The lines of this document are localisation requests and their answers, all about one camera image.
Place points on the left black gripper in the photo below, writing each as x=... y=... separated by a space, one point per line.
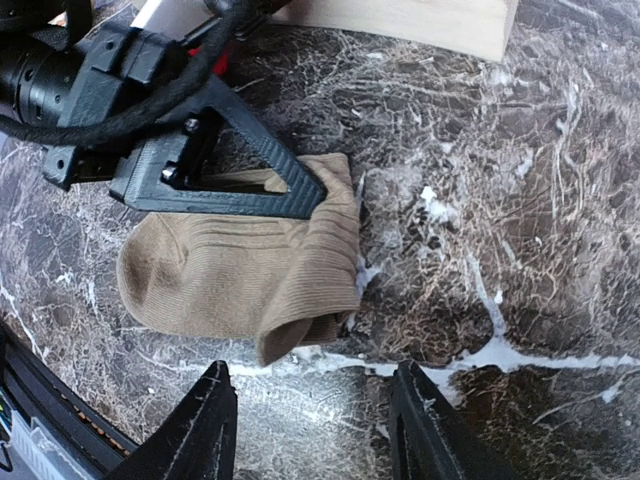
x=43 y=87

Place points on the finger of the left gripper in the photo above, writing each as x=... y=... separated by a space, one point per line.
x=213 y=155

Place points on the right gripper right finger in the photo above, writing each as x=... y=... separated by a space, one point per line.
x=428 y=437

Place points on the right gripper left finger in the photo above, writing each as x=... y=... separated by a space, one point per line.
x=198 y=438

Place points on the beige ribbed sock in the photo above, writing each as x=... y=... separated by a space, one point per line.
x=282 y=282

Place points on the red sock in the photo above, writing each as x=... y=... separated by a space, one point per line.
x=219 y=64

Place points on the wooden compartment tray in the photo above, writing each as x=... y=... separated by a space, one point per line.
x=474 y=27

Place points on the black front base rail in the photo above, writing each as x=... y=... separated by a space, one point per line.
x=47 y=431

